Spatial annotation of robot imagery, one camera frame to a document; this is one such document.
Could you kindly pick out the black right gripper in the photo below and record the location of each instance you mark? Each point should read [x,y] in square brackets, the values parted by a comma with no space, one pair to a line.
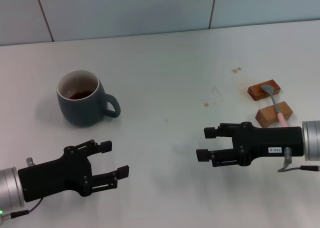
[270,143]

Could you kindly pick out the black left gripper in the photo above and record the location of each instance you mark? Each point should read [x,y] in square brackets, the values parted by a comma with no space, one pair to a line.
[55,175]

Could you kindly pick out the grey ceramic cup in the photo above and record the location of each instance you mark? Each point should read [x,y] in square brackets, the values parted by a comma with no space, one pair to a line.
[82,108]

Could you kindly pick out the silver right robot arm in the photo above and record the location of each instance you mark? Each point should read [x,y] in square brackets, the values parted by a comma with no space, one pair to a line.
[312,140]

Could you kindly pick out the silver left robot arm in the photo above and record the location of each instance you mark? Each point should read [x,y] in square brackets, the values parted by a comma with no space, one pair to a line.
[10,185]

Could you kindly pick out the light arched wooden block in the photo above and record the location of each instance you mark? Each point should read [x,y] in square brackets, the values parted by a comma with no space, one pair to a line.
[267,115]

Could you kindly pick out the dark flat wooden block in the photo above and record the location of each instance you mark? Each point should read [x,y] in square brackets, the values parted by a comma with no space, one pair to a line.
[257,91]

